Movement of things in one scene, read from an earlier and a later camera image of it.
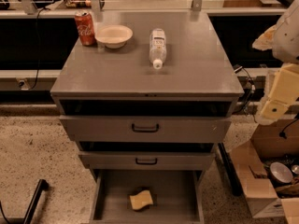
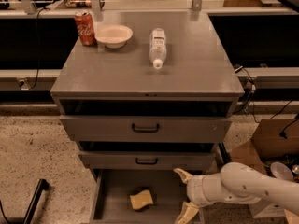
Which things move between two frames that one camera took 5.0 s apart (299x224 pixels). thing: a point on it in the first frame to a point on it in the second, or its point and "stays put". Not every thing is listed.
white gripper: x=287 y=37 to x=195 y=189
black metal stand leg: x=43 y=186 stays put
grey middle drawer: x=147 y=155 stays put
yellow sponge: x=140 y=200 stays put
